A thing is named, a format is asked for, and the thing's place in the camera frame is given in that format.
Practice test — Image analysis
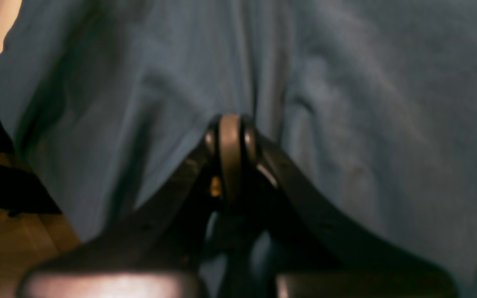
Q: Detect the dark blue t-shirt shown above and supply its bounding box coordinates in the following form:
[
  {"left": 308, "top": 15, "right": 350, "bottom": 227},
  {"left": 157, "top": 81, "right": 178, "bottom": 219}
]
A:
[{"left": 0, "top": 0, "right": 477, "bottom": 298}]

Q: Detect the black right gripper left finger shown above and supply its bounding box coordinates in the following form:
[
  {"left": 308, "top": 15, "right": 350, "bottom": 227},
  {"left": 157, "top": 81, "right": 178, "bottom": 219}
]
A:
[{"left": 17, "top": 115, "right": 241, "bottom": 298}]

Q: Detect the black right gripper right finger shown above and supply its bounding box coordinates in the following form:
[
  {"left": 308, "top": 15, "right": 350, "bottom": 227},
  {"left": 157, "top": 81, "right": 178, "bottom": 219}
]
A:
[{"left": 241, "top": 117, "right": 458, "bottom": 298}]

